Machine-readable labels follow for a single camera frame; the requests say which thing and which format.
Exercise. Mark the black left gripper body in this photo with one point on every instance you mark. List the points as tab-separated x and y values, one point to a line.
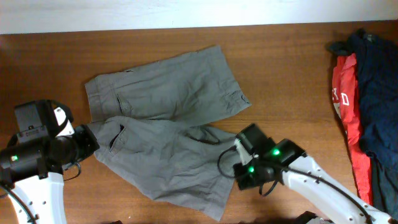
81	144

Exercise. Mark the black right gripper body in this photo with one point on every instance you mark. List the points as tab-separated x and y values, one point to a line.
247	176

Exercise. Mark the grey cargo shorts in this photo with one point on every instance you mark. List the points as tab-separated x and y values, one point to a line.
154	128

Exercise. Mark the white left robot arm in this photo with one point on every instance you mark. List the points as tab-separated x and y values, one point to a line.
33	163

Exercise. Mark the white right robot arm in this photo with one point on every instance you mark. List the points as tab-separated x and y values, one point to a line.
263	161

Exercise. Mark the red garment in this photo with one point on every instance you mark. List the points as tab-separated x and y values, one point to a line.
345	98

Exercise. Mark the dark navy garment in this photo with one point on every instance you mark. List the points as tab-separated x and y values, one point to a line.
377	82

